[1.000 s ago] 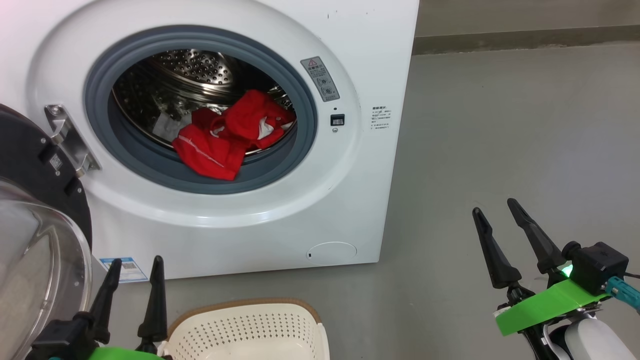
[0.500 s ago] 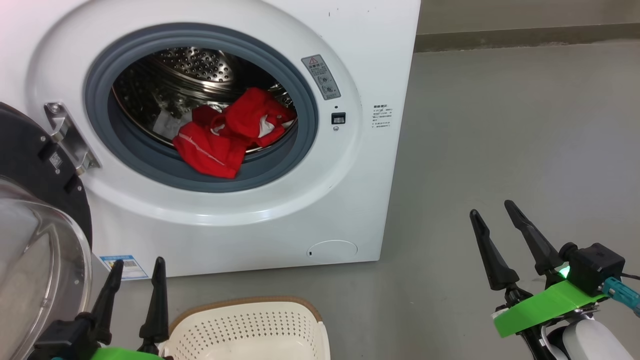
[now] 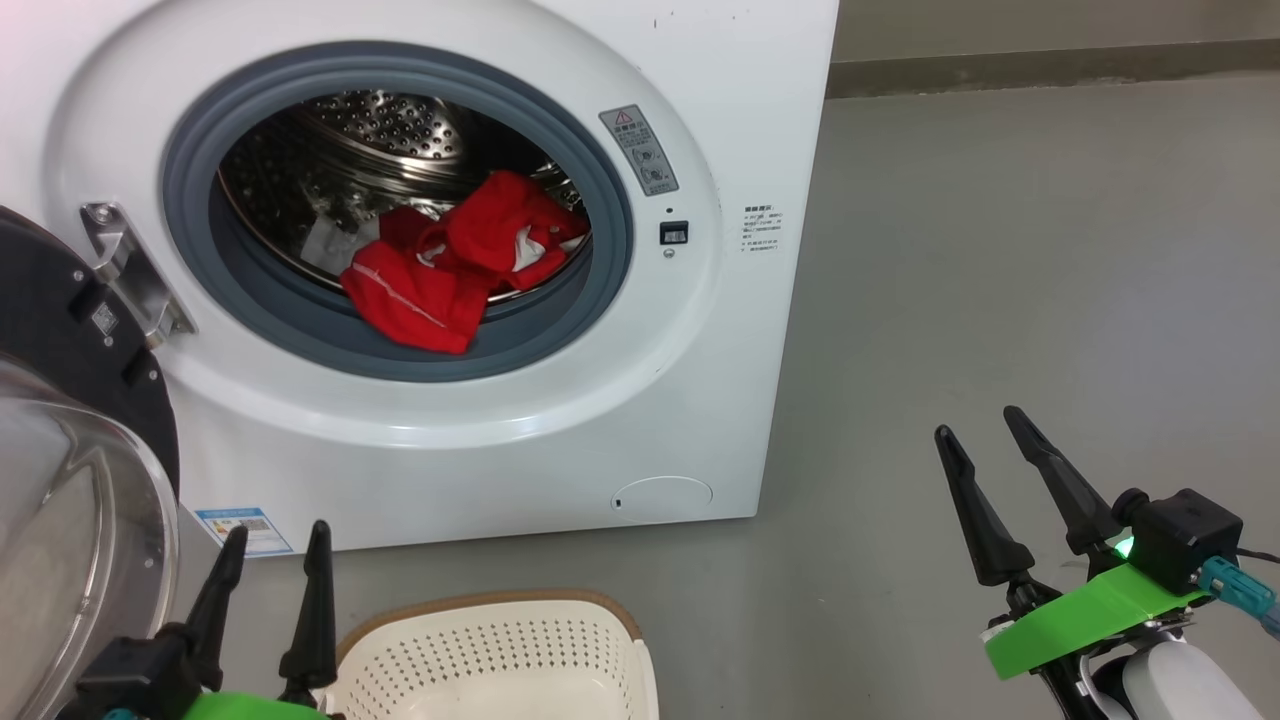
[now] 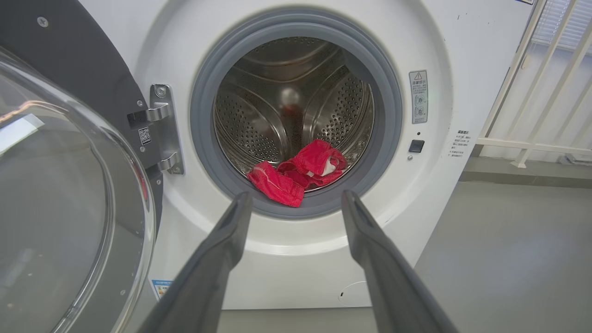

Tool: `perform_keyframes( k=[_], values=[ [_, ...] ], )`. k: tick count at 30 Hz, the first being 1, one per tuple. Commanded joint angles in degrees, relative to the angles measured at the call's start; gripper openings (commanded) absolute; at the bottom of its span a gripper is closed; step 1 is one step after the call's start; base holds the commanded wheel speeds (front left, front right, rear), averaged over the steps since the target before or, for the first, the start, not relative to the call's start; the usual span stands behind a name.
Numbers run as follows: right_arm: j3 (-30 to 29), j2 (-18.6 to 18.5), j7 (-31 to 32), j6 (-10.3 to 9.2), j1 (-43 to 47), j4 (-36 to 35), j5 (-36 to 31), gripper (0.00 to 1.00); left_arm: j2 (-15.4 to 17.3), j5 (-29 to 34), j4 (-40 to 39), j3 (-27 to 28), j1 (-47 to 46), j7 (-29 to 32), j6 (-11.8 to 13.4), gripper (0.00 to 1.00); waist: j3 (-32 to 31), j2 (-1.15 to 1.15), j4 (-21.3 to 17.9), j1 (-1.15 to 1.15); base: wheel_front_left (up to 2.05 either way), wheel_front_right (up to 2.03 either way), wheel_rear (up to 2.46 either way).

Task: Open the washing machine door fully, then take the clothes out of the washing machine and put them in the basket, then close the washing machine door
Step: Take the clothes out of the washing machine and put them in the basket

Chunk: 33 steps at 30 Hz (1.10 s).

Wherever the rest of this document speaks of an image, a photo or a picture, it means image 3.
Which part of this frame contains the red garment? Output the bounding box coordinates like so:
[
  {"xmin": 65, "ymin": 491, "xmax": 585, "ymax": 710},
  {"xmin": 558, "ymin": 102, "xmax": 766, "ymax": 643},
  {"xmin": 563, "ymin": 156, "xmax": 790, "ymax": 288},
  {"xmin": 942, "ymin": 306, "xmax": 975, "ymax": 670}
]
[{"xmin": 340, "ymin": 170, "xmax": 591, "ymax": 356}]

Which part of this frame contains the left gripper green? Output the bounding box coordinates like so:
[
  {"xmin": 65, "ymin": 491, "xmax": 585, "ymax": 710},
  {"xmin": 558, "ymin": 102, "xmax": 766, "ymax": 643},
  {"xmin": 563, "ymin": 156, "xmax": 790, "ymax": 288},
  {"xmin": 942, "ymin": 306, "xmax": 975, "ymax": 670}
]
[{"xmin": 180, "ymin": 520, "xmax": 339, "ymax": 720}]

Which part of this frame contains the cream perforated laundry basket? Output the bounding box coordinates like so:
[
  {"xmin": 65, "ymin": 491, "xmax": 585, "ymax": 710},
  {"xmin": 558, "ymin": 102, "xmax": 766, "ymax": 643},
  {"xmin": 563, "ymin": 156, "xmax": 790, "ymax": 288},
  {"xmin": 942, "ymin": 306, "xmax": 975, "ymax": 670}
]
[{"xmin": 318, "ymin": 588, "xmax": 661, "ymax": 720}]

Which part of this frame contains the metal door hinge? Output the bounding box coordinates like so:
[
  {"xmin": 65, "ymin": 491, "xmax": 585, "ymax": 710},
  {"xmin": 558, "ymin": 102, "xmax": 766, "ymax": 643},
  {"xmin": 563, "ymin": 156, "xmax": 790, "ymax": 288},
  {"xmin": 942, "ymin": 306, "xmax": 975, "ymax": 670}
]
[{"xmin": 80, "ymin": 200, "xmax": 198, "ymax": 351}]

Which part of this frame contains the grey rubber door seal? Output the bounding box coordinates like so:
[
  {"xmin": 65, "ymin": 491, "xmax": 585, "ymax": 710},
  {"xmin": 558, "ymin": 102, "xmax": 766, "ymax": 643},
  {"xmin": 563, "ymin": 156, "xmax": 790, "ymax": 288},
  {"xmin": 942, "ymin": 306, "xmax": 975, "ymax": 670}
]
[{"xmin": 160, "ymin": 42, "xmax": 636, "ymax": 384}]

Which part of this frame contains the grey warning sticker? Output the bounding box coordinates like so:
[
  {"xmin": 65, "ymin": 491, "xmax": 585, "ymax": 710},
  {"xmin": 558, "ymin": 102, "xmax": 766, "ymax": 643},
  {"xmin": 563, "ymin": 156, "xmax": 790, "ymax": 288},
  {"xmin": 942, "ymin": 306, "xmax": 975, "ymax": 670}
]
[{"xmin": 598, "ymin": 104, "xmax": 680, "ymax": 197}]

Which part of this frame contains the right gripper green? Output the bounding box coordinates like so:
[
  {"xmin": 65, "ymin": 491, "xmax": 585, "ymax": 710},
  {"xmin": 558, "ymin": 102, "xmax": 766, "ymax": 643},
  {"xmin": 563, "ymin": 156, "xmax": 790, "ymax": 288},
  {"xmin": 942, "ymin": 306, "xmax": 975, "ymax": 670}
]
[{"xmin": 934, "ymin": 405, "xmax": 1208, "ymax": 720}]

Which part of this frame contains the dark round glass machine door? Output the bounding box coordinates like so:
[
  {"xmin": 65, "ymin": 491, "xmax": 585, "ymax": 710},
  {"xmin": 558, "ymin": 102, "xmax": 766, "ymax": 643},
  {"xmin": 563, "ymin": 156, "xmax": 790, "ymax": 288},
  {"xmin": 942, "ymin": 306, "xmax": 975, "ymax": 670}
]
[{"xmin": 0, "ymin": 205, "xmax": 182, "ymax": 720}]

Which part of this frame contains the blue energy label sticker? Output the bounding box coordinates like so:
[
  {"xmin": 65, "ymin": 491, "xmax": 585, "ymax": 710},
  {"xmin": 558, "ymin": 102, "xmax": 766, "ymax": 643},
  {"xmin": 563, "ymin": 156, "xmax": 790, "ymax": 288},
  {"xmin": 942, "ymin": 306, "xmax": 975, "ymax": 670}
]
[{"xmin": 193, "ymin": 506, "xmax": 295, "ymax": 558}]

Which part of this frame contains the round drain filter cover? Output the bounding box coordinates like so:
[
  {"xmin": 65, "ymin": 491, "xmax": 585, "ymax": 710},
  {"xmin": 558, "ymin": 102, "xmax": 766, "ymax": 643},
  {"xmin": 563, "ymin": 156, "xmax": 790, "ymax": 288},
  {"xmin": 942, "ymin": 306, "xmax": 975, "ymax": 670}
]
[{"xmin": 611, "ymin": 475, "xmax": 714, "ymax": 521}]

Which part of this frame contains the teal cable connector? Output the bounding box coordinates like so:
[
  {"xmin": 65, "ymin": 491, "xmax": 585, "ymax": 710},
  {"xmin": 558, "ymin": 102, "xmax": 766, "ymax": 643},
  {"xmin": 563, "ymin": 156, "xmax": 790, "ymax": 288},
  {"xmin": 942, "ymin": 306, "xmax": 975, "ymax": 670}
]
[{"xmin": 1197, "ymin": 556, "xmax": 1280, "ymax": 641}]

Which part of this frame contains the white front-load washing machine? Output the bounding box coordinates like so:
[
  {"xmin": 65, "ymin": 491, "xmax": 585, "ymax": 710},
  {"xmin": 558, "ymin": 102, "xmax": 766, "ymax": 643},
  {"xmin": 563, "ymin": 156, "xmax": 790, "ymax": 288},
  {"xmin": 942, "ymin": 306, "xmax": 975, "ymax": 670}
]
[{"xmin": 0, "ymin": 0, "xmax": 841, "ymax": 557}]

